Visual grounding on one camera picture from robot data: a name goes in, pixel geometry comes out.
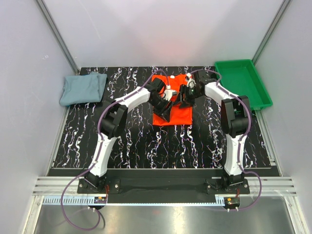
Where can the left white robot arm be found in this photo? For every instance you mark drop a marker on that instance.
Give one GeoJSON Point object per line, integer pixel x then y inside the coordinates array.
{"type": "Point", "coordinates": [112, 123]}

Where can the folded grey-blue t shirt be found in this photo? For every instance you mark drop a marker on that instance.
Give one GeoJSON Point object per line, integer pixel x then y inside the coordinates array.
{"type": "Point", "coordinates": [83, 89]}

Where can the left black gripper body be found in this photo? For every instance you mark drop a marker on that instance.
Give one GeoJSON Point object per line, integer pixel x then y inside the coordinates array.
{"type": "Point", "coordinates": [159, 105]}

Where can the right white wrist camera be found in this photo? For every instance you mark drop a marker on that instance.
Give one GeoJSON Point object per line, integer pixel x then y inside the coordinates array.
{"type": "Point", "coordinates": [191, 83]}

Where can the aluminium frame rail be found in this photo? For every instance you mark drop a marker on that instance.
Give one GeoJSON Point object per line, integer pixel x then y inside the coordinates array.
{"type": "Point", "coordinates": [267, 186]}

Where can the orange t shirt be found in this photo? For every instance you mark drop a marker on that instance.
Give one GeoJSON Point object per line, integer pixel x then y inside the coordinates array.
{"type": "Point", "coordinates": [177, 116]}

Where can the green plastic tray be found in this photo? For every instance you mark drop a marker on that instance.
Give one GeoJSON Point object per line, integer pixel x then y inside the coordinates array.
{"type": "Point", "coordinates": [241, 77]}

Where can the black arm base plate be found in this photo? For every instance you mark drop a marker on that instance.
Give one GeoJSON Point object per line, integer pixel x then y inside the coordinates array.
{"type": "Point", "coordinates": [155, 197]}

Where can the orange connector block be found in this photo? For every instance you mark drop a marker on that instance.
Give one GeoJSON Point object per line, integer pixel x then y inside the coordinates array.
{"type": "Point", "coordinates": [100, 199]}
{"type": "Point", "coordinates": [232, 201]}

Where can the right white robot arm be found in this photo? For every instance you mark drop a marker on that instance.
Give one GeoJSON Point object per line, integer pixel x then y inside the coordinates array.
{"type": "Point", "coordinates": [235, 122]}

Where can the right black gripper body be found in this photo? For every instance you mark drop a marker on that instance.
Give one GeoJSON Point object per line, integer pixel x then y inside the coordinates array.
{"type": "Point", "coordinates": [189, 94]}

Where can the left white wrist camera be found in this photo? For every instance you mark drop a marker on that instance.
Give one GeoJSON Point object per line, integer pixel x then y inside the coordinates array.
{"type": "Point", "coordinates": [169, 93]}

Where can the right orange connector block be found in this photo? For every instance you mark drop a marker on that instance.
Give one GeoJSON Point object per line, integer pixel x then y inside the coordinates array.
{"type": "Point", "coordinates": [232, 201]}

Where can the left orange connector block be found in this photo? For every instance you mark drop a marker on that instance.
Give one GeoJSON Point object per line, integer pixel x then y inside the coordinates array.
{"type": "Point", "coordinates": [100, 199]}

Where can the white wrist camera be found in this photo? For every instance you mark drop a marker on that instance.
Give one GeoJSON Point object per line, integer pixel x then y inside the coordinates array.
{"type": "Point", "coordinates": [191, 83]}
{"type": "Point", "coordinates": [169, 93]}

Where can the white slotted cable duct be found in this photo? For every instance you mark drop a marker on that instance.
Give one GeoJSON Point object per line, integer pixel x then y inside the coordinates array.
{"type": "Point", "coordinates": [70, 200]}

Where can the black marbled table mat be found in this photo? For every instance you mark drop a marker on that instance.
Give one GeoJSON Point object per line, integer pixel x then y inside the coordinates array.
{"type": "Point", "coordinates": [144, 145]}

